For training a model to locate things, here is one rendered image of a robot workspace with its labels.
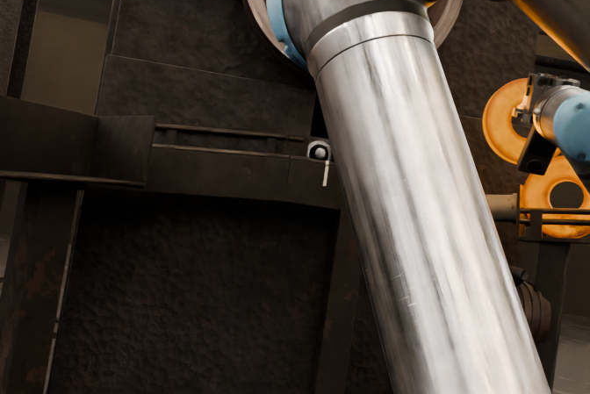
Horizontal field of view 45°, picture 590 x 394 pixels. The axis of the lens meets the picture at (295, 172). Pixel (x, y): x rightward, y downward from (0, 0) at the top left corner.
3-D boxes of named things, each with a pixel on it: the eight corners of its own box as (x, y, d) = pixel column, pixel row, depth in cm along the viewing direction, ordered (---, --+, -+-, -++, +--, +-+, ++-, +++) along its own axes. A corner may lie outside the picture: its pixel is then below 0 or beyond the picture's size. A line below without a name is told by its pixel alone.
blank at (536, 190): (550, 253, 137) (548, 252, 134) (511, 182, 142) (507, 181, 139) (628, 214, 132) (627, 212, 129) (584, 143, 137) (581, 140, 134)
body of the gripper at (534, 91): (572, 78, 120) (593, 85, 108) (560, 128, 122) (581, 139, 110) (526, 72, 120) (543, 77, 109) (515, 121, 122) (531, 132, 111)
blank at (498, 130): (484, 80, 132) (487, 75, 129) (569, 83, 131) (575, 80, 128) (480, 162, 131) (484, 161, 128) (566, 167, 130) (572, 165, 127)
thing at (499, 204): (477, 223, 145) (478, 194, 146) (522, 225, 141) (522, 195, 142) (470, 221, 140) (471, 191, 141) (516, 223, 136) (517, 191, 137)
